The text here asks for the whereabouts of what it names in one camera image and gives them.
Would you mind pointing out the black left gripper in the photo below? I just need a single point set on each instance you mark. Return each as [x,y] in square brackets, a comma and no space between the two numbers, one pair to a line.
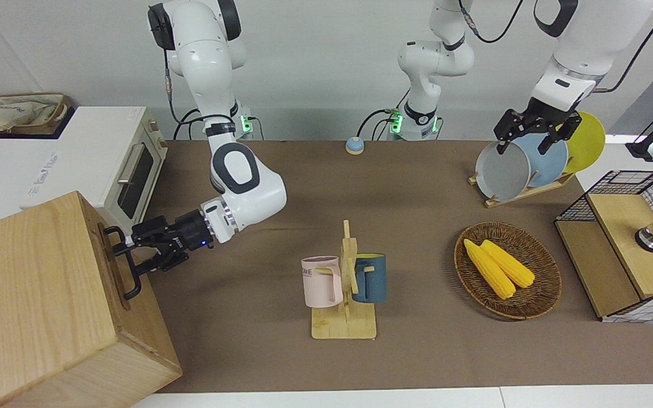
[542,116]

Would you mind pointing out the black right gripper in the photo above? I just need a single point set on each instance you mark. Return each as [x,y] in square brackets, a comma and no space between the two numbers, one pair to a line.
[187,235]

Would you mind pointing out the light wooden drawer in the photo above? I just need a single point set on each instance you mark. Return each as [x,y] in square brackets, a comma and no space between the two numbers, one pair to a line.
[148,323]

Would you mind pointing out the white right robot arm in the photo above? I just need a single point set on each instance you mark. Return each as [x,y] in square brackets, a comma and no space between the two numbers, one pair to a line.
[247,192]

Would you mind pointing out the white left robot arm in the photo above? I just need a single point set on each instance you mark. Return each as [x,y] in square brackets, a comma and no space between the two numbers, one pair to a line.
[587,39]

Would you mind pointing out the light blue plate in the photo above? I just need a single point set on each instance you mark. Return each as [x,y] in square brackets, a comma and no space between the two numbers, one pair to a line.
[547,164]

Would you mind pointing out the yellow plate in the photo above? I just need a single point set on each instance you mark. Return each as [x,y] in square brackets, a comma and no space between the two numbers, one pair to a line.
[587,144]

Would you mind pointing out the grey plate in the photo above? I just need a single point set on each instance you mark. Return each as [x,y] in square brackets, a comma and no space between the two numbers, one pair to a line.
[502,173]

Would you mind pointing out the wooden dish rack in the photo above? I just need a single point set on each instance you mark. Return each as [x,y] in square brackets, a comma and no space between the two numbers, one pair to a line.
[508,198]

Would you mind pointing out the white toaster oven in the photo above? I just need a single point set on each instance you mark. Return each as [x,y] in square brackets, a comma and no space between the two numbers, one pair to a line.
[94,153]

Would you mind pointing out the light wooden cabinet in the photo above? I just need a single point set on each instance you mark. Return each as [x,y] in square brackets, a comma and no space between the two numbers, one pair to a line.
[32,294]

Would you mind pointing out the yellow corn cob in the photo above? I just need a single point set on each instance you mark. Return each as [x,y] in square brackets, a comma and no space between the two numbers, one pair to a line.
[513,269]
[491,272]

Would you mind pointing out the brown table mat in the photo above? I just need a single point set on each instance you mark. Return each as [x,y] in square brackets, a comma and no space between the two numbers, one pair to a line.
[304,198]

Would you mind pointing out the brown wicker basket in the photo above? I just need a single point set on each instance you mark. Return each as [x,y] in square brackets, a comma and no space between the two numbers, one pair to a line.
[536,294]

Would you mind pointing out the pink mug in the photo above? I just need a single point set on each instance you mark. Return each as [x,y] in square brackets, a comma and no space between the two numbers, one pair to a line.
[318,289]

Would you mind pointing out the small blue round bell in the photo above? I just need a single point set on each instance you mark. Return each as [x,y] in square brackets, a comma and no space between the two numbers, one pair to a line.
[355,146]

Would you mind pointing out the wooden mug tree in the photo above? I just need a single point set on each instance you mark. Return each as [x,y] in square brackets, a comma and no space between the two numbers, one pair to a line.
[343,326]

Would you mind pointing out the dark blue mug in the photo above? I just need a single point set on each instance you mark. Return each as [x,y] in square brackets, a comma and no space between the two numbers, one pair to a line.
[374,283]

